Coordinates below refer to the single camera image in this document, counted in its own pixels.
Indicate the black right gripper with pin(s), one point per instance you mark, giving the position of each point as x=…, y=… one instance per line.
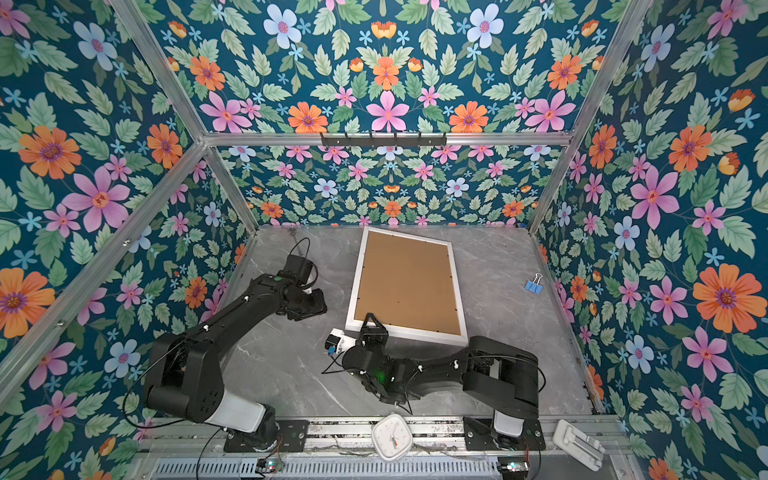
x=369, y=335

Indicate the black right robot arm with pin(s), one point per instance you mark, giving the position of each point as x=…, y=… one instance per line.
x=503, y=377

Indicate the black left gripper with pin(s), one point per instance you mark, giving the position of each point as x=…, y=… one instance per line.
x=320, y=306

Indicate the brown backing board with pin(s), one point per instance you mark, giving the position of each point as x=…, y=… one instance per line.
x=408, y=282

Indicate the white plastic holder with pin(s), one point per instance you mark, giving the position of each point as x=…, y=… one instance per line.
x=585, y=449

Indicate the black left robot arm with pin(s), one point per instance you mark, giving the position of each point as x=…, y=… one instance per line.
x=185, y=378

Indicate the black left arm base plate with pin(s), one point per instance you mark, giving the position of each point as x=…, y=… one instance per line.
x=288, y=435

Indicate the blue binder clip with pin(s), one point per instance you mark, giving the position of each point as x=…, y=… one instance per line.
x=535, y=285

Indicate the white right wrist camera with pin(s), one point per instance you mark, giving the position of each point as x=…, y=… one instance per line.
x=337, y=342

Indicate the white square clock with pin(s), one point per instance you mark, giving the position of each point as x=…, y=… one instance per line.
x=392, y=438

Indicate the white picture frame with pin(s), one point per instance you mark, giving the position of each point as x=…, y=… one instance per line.
x=408, y=337

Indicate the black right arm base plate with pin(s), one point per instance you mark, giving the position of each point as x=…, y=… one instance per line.
x=486, y=434

